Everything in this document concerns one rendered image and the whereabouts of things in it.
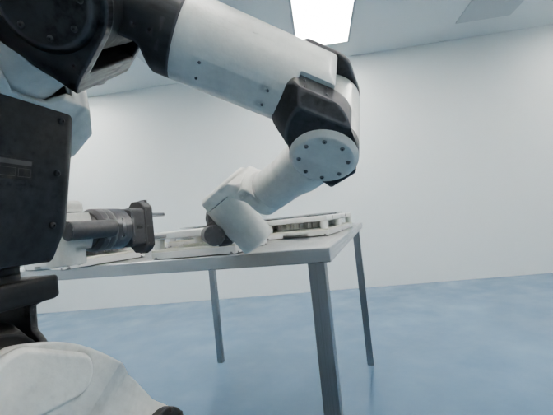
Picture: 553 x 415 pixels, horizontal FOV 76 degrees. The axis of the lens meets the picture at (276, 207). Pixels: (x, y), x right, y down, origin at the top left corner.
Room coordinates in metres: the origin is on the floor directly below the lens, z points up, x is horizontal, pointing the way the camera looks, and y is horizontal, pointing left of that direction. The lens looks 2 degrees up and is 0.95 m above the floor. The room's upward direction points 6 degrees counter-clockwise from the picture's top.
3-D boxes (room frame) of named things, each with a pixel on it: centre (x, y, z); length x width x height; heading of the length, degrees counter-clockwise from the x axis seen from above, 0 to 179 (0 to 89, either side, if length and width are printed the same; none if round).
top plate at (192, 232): (1.02, 0.19, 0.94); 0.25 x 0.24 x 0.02; 73
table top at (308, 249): (1.67, 0.21, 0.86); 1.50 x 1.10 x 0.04; 164
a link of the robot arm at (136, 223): (0.79, 0.35, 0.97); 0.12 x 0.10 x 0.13; 156
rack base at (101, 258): (1.09, 0.60, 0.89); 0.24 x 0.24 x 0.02; 56
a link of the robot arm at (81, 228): (0.68, 0.38, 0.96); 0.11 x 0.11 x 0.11; 66
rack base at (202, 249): (1.02, 0.19, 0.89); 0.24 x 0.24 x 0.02; 73
